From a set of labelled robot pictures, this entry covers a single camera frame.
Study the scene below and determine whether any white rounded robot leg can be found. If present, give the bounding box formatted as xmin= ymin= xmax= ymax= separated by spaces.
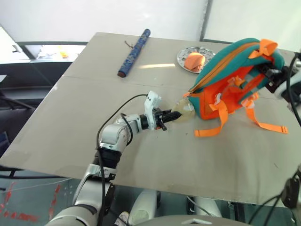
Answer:
xmin=130 ymin=190 xmax=159 ymax=225
xmin=193 ymin=196 xmax=222 ymax=218

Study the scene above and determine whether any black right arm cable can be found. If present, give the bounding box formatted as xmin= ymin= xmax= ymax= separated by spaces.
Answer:
xmin=248 ymin=50 xmax=301 ymax=224

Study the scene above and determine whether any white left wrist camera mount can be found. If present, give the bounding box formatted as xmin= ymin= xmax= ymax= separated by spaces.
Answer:
xmin=143 ymin=90 xmax=163 ymax=130

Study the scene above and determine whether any white vertical frame post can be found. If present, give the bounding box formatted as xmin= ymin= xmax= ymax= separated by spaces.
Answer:
xmin=199 ymin=0 xmax=209 ymax=41

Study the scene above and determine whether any orange and teal backpack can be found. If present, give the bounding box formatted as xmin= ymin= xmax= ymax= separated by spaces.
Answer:
xmin=182 ymin=37 xmax=289 ymax=137

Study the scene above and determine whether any round silver metal plate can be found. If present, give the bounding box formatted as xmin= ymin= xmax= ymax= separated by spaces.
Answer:
xmin=176 ymin=46 xmax=216 ymax=72

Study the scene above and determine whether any orange crumpled cloth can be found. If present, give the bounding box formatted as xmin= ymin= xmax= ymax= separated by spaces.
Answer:
xmin=184 ymin=52 xmax=206 ymax=73

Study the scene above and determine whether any translucent white box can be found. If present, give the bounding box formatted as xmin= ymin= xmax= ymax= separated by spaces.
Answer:
xmin=172 ymin=98 xmax=196 ymax=123

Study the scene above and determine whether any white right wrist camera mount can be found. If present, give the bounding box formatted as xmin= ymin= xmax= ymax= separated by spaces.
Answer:
xmin=273 ymin=81 xmax=292 ymax=100

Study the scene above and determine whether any white crumpled paper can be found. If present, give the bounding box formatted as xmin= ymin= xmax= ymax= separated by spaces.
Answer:
xmin=37 ymin=45 xmax=60 ymax=59

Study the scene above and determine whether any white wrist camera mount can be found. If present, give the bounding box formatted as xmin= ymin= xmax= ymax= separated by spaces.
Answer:
xmin=273 ymin=81 xmax=292 ymax=100
xmin=143 ymin=90 xmax=163 ymax=130

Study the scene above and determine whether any white sneaker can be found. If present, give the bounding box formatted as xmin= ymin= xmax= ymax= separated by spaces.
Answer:
xmin=114 ymin=211 xmax=130 ymax=226

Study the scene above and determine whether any grey robot torso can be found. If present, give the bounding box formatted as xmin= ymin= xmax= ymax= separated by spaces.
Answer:
xmin=131 ymin=214 xmax=253 ymax=226

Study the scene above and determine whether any black table leg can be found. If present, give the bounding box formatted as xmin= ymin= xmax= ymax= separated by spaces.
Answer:
xmin=232 ymin=201 xmax=248 ymax=222

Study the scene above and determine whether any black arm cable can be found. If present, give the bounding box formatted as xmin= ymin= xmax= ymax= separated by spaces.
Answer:
xmin=248 ymin=50 xmax=301 ymax=224
xmin=95 ymin=94 xmax=149 ymax=226

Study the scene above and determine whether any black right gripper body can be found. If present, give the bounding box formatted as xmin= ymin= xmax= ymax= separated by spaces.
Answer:
xmin=266 ymin=67 xmax=285 ymax=94

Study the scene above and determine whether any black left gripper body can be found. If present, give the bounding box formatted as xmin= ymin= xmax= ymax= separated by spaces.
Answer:
xmin=151 ymin=106 xmax=168 ymax=132

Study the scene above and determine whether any blue patterned rolled scroll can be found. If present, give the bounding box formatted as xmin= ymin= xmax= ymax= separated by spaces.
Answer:
xmin=117 ymin=28 xmax=151 ymax=79

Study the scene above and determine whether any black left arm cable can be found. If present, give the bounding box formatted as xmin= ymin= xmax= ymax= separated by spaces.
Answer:
xmin=95 ymin=94 xmax=149 ymax=226

